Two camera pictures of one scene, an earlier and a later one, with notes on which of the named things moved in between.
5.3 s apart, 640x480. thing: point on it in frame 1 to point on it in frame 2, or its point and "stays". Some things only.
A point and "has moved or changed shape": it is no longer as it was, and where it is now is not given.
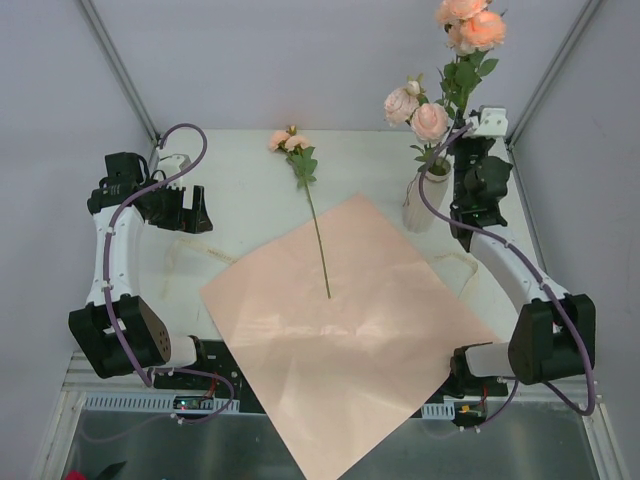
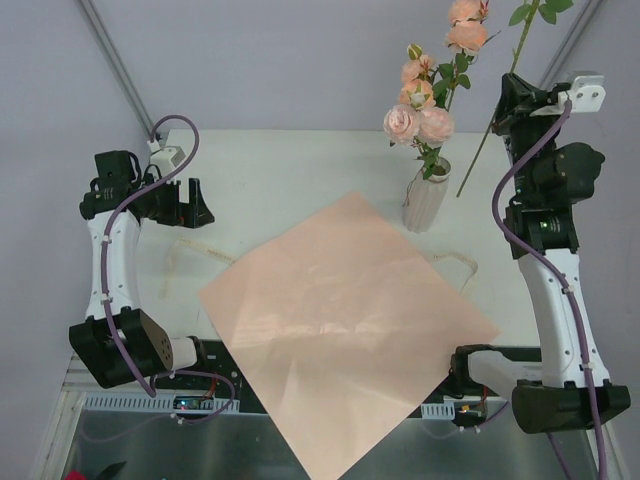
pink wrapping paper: x=339 y=374 stays
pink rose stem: x=429 y=121 has moved or changed shape
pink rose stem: x=471 y=30 has moved or changed shape
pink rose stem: x=301 y=157 to x=523 y=15
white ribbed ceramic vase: x=417 y=217 stays
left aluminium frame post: x=118 y=68 stays
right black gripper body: x=465 y=148 to x=516 y=107
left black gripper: x=181 y=208 stays
